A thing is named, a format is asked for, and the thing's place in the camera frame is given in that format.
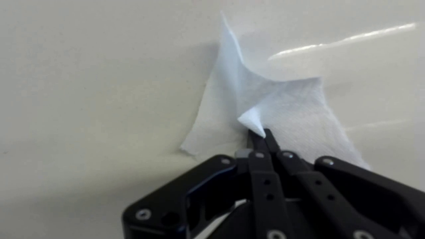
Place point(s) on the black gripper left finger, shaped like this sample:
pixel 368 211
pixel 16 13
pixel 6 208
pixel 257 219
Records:
pixel 200 199

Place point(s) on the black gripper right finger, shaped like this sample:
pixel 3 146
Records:
pixel 354 199

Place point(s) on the white paper napkin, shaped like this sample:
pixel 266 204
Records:
pixel 287 110

